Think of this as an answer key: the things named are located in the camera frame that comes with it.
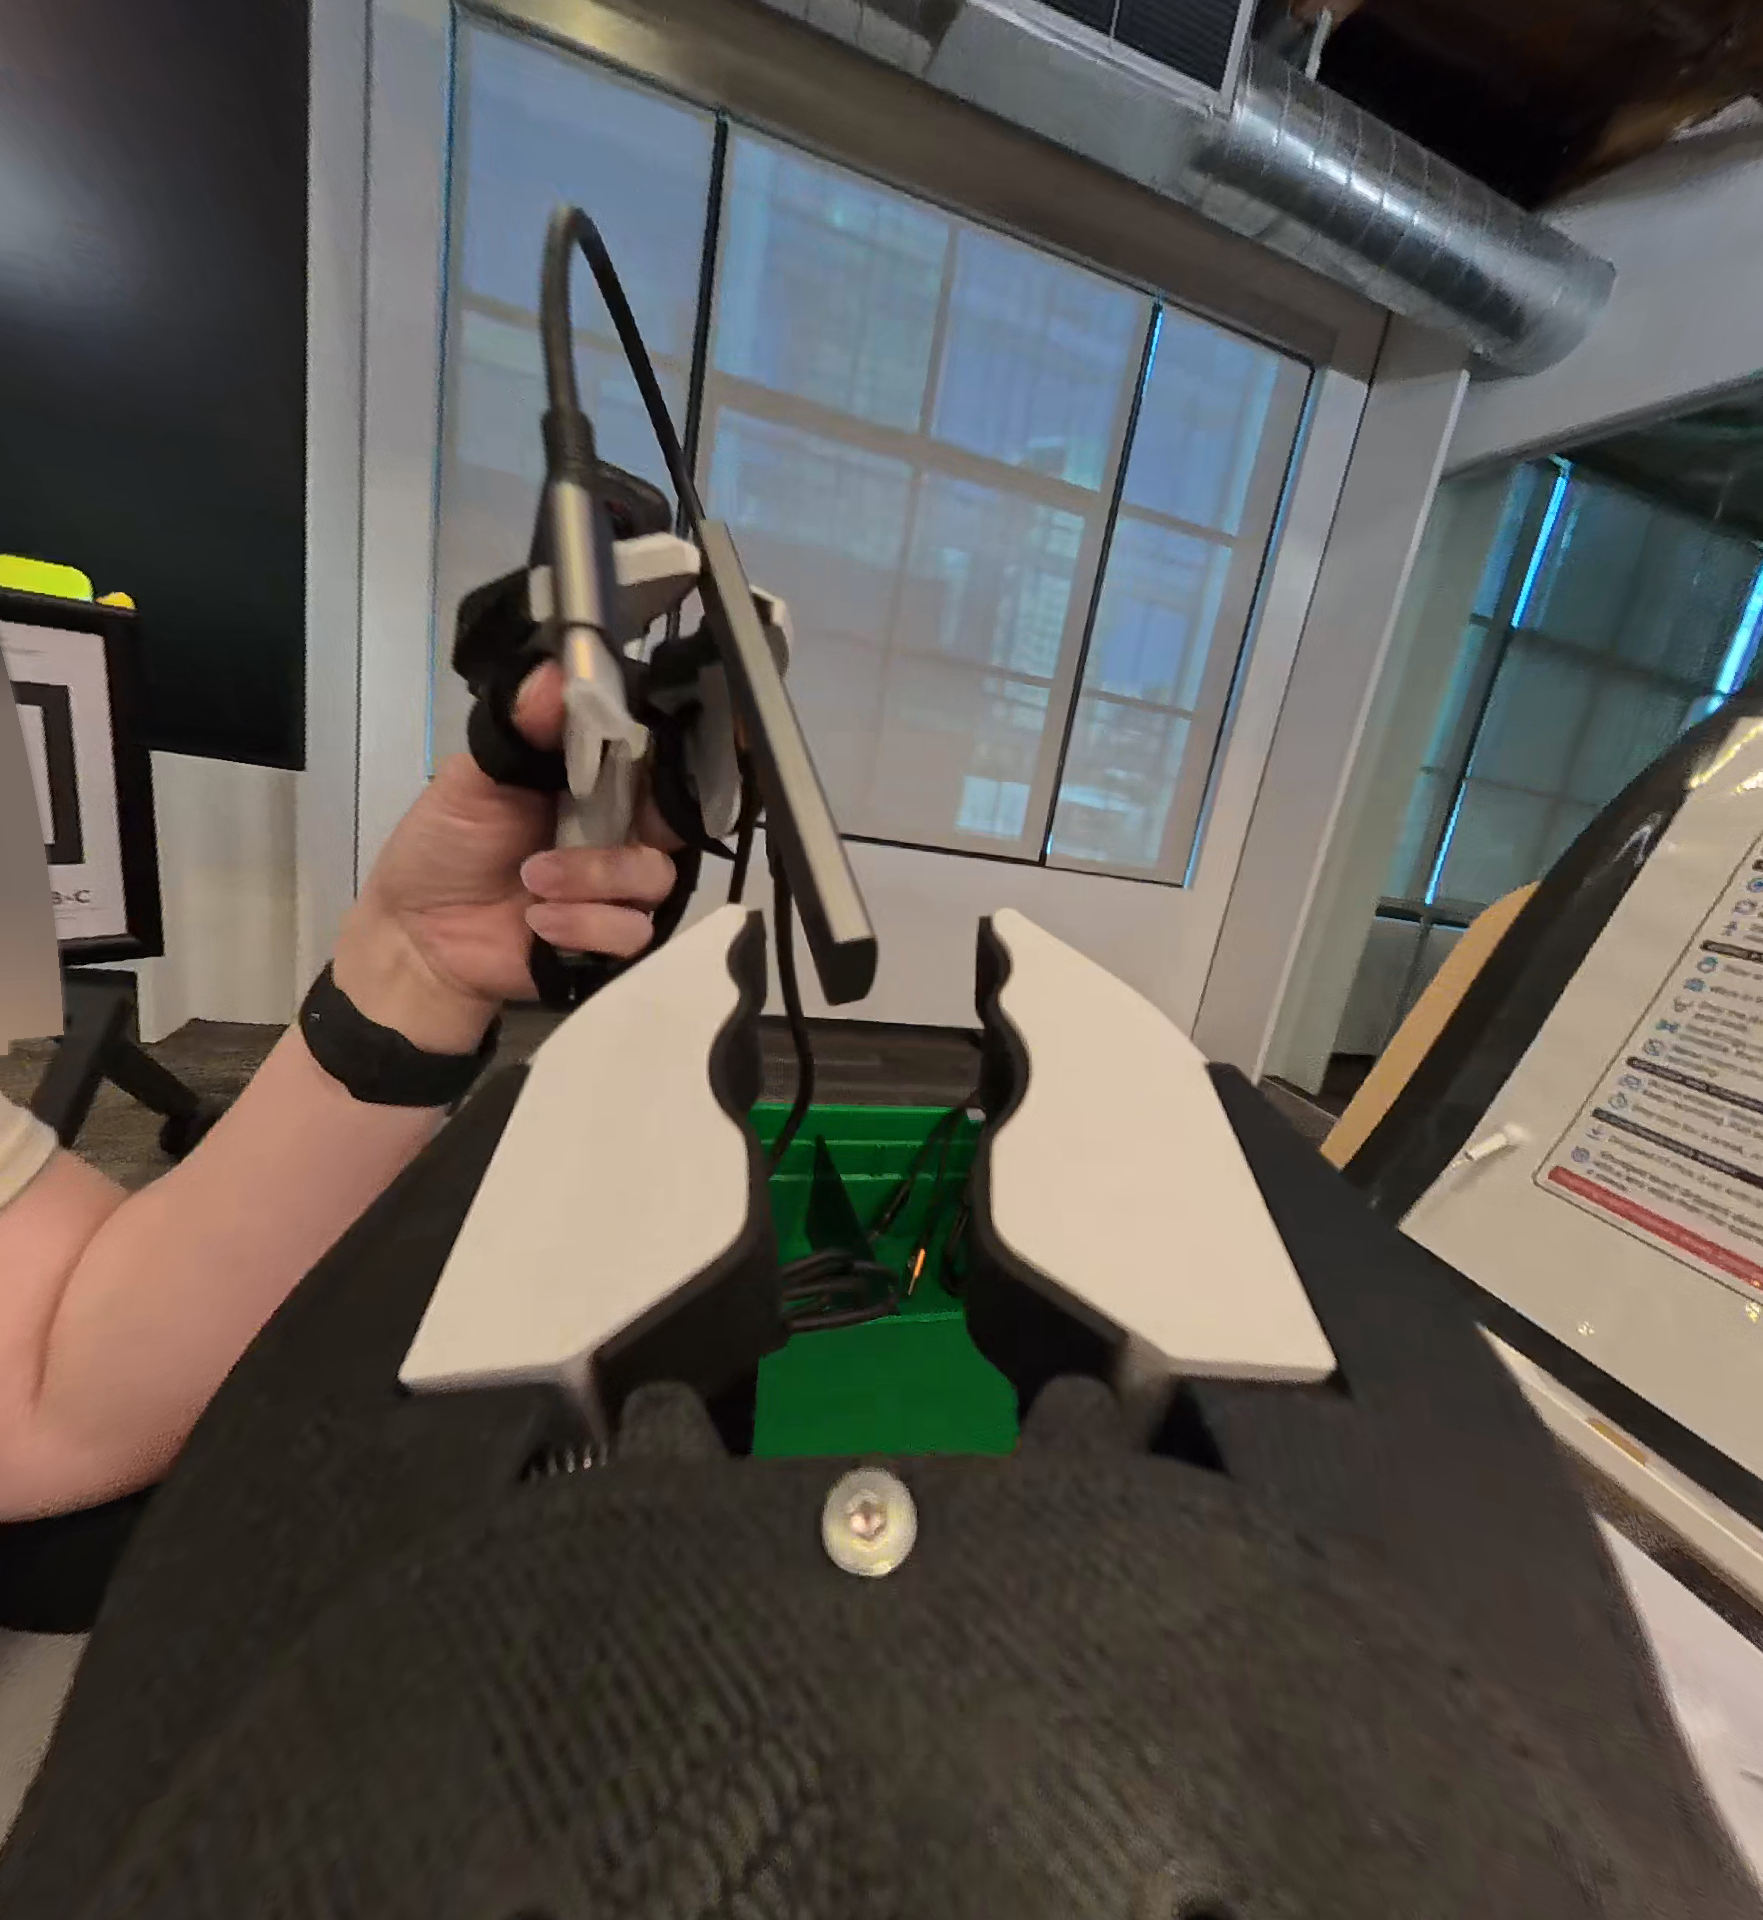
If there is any grey usb hub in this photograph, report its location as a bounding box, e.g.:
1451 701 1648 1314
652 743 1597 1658
536 202 880 1006

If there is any silver ventilation duct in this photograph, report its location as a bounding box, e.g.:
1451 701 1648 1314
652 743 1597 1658
1185 43 1621 379

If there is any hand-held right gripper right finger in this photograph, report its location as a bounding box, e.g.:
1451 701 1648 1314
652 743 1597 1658
968 904 1340 1455

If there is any person's left hand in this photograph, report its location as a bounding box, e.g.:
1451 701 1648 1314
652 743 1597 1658
333 665 681 1055

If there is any white air vent unit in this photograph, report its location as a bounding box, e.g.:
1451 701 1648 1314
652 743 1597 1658
953 0 1261 105

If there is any white paper sheet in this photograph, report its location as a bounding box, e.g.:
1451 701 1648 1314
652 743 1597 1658
1597 1512 1763 1920

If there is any green plastic bin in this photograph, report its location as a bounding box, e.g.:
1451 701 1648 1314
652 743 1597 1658
748 1102 1024 1460

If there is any narrow side window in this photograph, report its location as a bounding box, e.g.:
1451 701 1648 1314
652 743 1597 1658
1379 454 1763 919

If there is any tangle of black cables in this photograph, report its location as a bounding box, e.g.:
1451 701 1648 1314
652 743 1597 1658
779 1102 990 1334

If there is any black usb-c cable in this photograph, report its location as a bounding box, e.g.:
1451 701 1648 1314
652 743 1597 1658
758 833 826 1295

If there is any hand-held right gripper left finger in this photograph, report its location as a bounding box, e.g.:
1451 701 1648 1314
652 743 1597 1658
397 904 790 1460

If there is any yellow-green object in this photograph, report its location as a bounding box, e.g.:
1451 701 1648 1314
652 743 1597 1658
0 550 137 611

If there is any black board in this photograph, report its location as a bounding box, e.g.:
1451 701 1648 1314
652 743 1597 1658
1337 694 1763 1591

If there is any large grid window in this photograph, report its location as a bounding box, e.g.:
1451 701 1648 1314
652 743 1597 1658
436 13 1322 889

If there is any black framed white sign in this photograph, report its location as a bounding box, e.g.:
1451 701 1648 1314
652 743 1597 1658
0 590 168 964

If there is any laminated instruction sheet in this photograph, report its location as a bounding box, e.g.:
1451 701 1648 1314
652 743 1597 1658
1399 713 1763 1534

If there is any black wristband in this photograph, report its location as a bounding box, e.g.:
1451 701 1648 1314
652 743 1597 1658
294 961 506 1109

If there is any black wall panel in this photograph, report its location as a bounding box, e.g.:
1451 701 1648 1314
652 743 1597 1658
0 0 310 776

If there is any person's left forearm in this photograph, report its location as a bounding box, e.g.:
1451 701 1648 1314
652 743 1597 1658
0 1033 511 1527

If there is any black stand base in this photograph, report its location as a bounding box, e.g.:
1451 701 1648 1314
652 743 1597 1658
29 967 226 1160

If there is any black green-bin divider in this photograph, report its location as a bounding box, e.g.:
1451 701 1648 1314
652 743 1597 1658
803 1135 871 1259

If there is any brown cardboard piece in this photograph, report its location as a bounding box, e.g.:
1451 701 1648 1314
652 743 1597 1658
1320 881 1546 1176

